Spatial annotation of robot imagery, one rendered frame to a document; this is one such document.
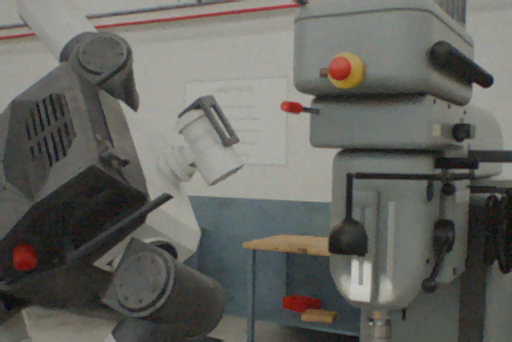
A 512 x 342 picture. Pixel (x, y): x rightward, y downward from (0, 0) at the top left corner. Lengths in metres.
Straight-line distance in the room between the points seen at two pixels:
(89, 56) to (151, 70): 5.93
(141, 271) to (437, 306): 1.03
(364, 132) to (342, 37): 0.19
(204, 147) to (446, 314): 0.94
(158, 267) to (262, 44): 5.56
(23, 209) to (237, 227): 5.55
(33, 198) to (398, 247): 0.68
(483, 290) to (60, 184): 1.14
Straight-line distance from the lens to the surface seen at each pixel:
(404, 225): 1.24
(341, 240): 1.13
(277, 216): 6.16
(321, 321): 5.44
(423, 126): 1.18
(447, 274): 1.42
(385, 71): 1.11
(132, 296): 0.84
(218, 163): 0.97
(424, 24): 1.14
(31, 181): 0.89
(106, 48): 1.11
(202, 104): 0.99
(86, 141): 0.86
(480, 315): 1.70
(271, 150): 6.18
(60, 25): 1.22
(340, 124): 1.23
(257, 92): 6.28
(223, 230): 6.47
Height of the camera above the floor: 1.61
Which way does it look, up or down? 5 degrees down
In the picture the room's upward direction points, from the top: 1 degrees clockwise
